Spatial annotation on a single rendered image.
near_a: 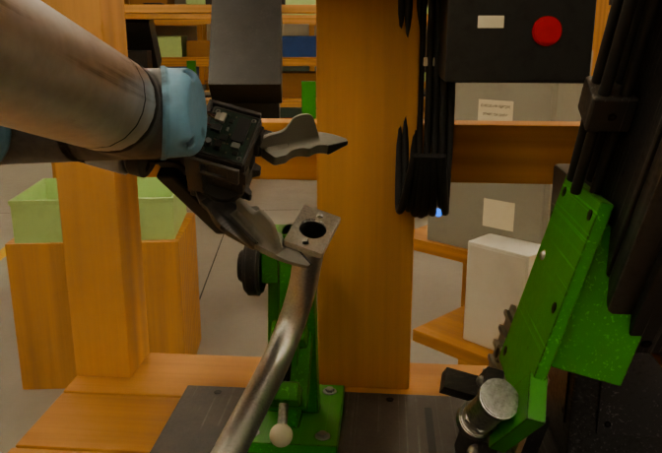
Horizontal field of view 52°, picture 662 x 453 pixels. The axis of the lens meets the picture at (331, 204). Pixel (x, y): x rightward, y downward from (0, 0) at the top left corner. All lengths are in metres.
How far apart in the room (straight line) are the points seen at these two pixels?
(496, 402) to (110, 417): 0.59
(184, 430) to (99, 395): 0.20
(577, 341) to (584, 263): 0.08
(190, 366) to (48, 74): 0.82
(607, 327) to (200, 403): 0.59
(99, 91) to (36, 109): 0.05
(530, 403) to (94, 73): 0.44
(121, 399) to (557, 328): 0.68
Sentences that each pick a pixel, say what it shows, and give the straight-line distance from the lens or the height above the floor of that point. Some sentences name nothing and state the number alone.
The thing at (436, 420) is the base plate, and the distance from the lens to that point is 0.97.
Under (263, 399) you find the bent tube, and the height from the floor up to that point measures 1.06.
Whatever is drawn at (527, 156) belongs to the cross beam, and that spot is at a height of 1.23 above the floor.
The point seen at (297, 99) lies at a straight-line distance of 7.49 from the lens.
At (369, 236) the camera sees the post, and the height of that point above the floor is 1.12.
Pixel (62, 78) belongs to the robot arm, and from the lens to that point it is 0.41.
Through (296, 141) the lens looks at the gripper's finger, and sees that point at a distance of 0.71.
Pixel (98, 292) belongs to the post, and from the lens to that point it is 1.10.
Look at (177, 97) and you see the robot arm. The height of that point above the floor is 1.36.
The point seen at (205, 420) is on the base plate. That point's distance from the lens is 0.98.
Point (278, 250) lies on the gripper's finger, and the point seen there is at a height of 1.21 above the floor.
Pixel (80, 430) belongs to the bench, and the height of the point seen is 0.88.
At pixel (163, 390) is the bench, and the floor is 0.88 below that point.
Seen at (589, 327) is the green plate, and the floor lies 1.15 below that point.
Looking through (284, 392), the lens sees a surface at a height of 0.99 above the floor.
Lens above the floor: 1.41
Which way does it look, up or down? 14 degrees down
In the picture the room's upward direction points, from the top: straight up
